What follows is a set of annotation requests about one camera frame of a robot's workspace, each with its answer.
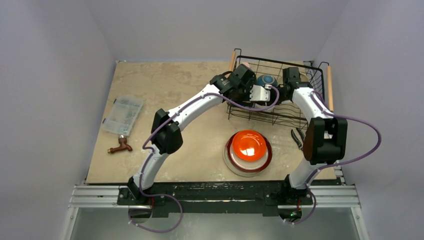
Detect orange small plate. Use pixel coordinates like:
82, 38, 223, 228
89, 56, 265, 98
232, 130, 267, 162

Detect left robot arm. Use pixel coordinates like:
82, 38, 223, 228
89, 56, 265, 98
127, 63, 256, 200

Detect red rimmed plate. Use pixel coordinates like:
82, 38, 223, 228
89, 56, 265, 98
223, 130, 273, 177

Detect brown faucet tap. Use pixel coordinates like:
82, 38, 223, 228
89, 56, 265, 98
107, 135, 133, 154

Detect dark blue bowl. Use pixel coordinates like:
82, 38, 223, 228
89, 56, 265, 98
255, 74, 278, 87

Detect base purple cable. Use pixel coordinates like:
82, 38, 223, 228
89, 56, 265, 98
127, 193, 185, 234

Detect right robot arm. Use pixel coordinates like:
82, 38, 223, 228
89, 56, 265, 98
280, 67, 348, 197

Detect cream painted plate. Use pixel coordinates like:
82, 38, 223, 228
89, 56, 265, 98
299, 72, 309, 82

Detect light pink faceted mug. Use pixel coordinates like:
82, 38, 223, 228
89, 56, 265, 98
240, 62, 251, 68

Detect clear plastic organizer box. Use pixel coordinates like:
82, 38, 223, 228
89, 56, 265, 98
101, 95, 144, 137

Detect black wire dish rack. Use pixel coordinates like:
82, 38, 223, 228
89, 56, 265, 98
226, 48, 330, 130

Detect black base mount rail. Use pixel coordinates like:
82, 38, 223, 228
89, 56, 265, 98
117, 180, 314, 220

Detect black pliers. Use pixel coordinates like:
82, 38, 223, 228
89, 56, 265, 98
290, 127, 305, 150

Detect large white bottom plate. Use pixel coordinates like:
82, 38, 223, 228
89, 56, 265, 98
223, 144, 273, 177

